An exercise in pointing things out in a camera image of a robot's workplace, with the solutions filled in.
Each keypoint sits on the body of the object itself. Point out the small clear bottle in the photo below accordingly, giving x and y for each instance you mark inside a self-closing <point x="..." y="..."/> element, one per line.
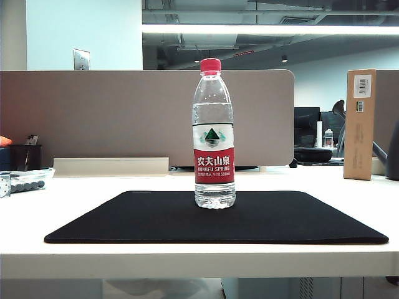
<point x="328" y="137"/>

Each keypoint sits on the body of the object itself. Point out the black mouse pad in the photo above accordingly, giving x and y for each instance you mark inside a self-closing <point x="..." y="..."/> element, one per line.
<point x="156" y="221"/>

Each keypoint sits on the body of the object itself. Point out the black pen holder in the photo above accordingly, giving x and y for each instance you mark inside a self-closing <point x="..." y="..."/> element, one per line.
<point x="26" y="157"/>

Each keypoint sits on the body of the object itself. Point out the bag of black discs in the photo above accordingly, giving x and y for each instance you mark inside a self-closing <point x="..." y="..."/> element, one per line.
<point x="26" y="183"/>

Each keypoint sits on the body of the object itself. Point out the black computer monitor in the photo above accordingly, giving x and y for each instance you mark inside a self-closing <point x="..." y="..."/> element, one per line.
<point x="307" y="126"/>

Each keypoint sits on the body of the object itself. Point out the clear red-label water bottle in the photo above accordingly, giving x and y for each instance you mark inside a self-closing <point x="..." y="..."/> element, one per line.
<point x="214" y="140"/>

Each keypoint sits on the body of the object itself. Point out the silver wall switch plate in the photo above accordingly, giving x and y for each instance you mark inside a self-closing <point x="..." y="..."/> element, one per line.
<point x="81" y="59"/>

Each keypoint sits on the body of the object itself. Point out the white cylinder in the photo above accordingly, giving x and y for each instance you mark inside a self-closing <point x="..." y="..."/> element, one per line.
<point x="319" y="134"/>

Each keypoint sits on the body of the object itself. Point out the orange object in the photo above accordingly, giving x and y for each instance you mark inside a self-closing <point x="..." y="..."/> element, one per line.
<point x="4" y="141"/>

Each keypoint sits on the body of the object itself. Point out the black round cushion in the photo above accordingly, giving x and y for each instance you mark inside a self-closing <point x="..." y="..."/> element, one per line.
<point x="313" y="154"/>

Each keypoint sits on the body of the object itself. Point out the grey office chair headrest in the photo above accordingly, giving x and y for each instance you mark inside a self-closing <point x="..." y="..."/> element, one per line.
<point x="338" y="109"/>

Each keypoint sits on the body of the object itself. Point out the beige desk divider panel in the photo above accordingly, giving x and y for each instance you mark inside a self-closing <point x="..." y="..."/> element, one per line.
<point x="124" y="118"/>

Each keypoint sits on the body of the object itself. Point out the tall brown cardboard box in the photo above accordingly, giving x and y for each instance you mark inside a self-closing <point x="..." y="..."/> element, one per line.
<point x="358" y="124"/>

